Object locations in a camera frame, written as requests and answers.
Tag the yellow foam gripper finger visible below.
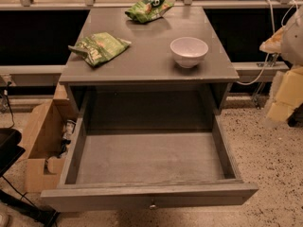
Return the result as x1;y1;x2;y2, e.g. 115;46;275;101
263;67;303;128
259;26;284;54

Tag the green jalapeno chip bag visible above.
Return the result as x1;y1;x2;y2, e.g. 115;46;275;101
68;32;132;67

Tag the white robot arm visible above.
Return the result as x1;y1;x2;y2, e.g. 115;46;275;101
259;7;303;127

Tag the green chip bag at back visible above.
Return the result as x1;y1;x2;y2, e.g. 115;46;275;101
125;0;174;24

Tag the small metal drawer knob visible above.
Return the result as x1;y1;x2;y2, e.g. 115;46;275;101
149;199;157;210

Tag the open grey top drawer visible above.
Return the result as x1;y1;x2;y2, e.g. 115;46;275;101
42;92;258;212

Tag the white ceramic bowl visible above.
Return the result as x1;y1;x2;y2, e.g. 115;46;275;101
169;37;208;68

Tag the grey wooden nightstand cabinet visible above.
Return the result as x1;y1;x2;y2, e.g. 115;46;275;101
60;7;239;133

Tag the white bottle in box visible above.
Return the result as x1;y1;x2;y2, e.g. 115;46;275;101
62;119;76;144

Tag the open cardboard box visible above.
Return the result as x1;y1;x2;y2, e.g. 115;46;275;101
22;84;77;193

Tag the white hanging cable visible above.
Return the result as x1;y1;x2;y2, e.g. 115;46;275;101
236;0;299;87

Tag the metal railing frame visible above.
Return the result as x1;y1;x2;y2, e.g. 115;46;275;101
1;0;302;86

